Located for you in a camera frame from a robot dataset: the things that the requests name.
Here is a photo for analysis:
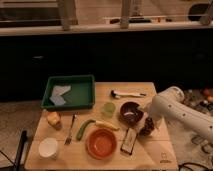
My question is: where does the dark brown bowl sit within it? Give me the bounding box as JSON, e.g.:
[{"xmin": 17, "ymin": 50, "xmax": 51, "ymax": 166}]
[{"xmin": 119, "ymin": 102, "xmax": 144, "ymax": 126}]

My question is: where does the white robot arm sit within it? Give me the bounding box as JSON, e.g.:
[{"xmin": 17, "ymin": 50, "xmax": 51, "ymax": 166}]
[{"xmin": 145, "ymin": 86, "xmax": 213, "ymax": 141}]

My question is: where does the green plastic tray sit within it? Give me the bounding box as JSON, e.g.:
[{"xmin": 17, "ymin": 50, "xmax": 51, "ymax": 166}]
[{"xmin": 42, "ymin": 75, "xmax": 95, "ymax": 111}]

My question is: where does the green cup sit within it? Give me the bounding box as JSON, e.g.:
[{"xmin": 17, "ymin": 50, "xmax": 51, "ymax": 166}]
[{"xmin": 103, "ymin": 102, "xmax": 116, "ymax": 118}]

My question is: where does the yellow banana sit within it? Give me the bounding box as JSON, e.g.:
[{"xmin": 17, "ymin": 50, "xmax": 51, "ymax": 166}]
[{"xmin": 95, "ymin": 121, "xmax": 119, "ymax": 131}]

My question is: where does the grey folded cloth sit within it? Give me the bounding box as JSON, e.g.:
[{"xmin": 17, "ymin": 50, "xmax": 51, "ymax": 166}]
[{"xmin": 50, "ymin": 85, "xmax": 71, "ymax": 106}]

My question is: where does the black rectangular grater box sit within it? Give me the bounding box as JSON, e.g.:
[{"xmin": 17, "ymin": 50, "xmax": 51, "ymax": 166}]
[{"xmin": 121, "ymin": 128, "xmax": 137, "ymax": 155}]

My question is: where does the green cucumber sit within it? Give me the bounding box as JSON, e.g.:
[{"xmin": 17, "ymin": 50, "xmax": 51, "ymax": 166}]
[{"xmin": 76, "ymin": 119, "xmax": 95, "ymax": 141}]

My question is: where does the orange bowl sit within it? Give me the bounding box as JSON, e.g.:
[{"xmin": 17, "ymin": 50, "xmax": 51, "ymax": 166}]
[{"xmin": 86, "ymin": 128, "xmax": 117, "ymax": 160}]

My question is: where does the silver fork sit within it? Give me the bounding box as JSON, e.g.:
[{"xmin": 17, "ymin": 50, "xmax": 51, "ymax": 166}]
[{"xmin": 64, "ymin": 114, "xmax": 76, "ymax": 145}]

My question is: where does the white cup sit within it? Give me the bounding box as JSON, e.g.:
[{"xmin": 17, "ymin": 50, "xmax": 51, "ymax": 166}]
[{"xmin": 38, "ymin": 138, "xmax": 58, "ymax": 159}]

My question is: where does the white handled brush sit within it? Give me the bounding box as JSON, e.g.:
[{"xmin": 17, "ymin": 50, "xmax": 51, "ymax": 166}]
[{"xmin": 111, "ymin": 90, "xmax": 146, "ymax": 99}]

